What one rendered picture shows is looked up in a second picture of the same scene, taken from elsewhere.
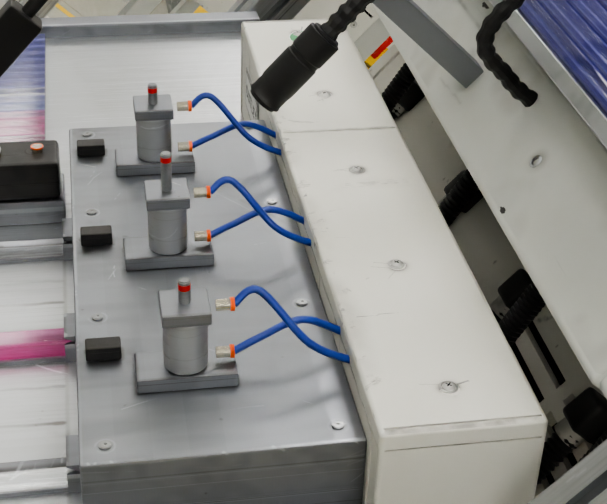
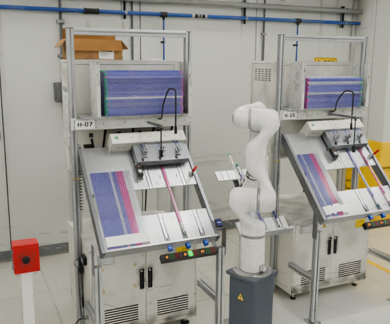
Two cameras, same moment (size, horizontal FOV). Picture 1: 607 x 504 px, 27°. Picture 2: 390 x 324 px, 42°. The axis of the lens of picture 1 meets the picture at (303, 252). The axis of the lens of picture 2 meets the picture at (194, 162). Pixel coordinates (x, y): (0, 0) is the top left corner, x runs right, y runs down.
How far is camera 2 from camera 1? 3.15 m
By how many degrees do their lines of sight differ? 82
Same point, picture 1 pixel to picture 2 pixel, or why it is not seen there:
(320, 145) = (144, 139)
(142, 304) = (169, 154)
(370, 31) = not seen: outside the picture
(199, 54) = (90, 156)
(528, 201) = (168, 123)
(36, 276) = (150, 170)
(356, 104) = (134, 135)
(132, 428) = (184, 155)
